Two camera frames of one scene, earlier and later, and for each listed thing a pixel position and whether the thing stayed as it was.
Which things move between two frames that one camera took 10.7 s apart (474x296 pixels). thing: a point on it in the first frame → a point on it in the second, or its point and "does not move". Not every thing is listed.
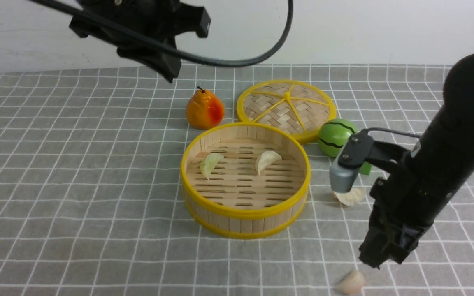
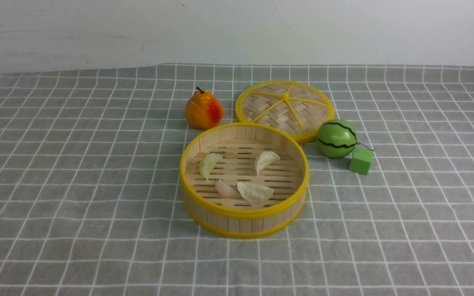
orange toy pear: (204, 110) does not move
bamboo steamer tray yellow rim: (245, 180) does not move
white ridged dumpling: (356, 195) → (255, 195)
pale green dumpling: (208, 163) does not move
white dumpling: (267, 158) does not move
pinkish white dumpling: (351, 283) → (226, 190)
